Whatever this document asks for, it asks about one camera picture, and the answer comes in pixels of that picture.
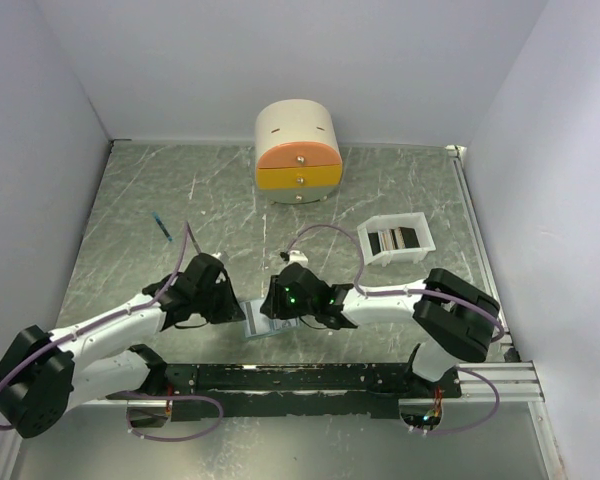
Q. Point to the white card tray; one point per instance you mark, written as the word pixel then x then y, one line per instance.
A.
pixel 416 220

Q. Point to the blue pen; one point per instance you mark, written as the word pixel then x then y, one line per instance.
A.
pixel 162 227

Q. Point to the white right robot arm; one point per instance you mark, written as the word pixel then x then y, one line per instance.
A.
pixel 461 321

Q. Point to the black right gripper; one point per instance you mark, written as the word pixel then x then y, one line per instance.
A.
pixel 273 304

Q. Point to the white striped credit card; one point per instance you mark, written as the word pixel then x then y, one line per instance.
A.
pixel 256 324

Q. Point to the aluminium frame rail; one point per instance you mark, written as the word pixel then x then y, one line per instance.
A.
pixel 490 432

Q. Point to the round pastel drawer cabinet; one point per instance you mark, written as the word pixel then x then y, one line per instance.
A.
pixel 297 155

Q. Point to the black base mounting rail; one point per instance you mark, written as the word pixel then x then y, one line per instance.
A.
pixel 373 389

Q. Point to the mint green card holder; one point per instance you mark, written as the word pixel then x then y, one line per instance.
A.
pixel 281 326

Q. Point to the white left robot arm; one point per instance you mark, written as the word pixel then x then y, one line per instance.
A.
pixel 44 374

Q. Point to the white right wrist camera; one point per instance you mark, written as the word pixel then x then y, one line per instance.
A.
pixel 294 257

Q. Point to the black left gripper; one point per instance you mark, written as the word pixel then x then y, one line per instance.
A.
pixel 229 312

